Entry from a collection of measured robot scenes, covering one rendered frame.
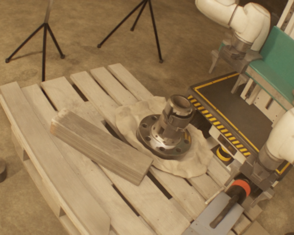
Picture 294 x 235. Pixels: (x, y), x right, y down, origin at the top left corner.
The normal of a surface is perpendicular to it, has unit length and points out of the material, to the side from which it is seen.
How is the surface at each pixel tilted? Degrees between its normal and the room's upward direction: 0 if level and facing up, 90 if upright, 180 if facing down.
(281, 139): 91
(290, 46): 90
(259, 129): 0
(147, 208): 0
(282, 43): 90
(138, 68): 0
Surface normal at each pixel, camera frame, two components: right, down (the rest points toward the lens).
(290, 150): -0.68, 0.29
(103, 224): 0.29, -0.71
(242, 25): -0.48, 0.50
